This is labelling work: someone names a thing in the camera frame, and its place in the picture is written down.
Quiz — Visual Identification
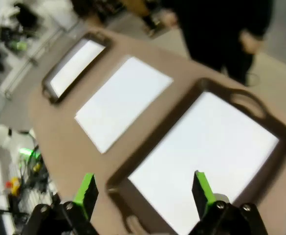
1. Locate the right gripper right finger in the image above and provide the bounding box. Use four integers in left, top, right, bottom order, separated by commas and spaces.
188, 170, 268, 235

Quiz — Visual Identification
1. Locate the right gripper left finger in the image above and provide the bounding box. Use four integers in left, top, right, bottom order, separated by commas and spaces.
22, 172, 101, 235

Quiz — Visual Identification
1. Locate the white A4 sheet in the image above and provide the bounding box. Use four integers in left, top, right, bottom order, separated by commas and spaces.
50, 40, 106, 97
127, 92, 280, 235

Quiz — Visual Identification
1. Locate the white A4 paper stack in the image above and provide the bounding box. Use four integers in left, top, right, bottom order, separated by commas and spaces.
74, 56, 174, 154

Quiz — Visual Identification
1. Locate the person's left hand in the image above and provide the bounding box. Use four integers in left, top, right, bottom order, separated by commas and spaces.
240, 30, 259, 53

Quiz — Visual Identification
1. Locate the person's right hand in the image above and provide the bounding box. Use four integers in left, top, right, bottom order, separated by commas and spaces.
160, 11, 178, 26

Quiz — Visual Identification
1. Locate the yellow emergency stop box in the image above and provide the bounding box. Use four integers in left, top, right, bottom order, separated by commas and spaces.
5, 177, 22, 196

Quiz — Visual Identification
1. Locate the person in black sweater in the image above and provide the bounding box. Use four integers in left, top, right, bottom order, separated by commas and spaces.
176, 0, 273, 85

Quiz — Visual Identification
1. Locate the dark brown handled tray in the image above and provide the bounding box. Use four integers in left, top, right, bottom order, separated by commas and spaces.
42, 33, 113, 105
106, 77, 286, 235

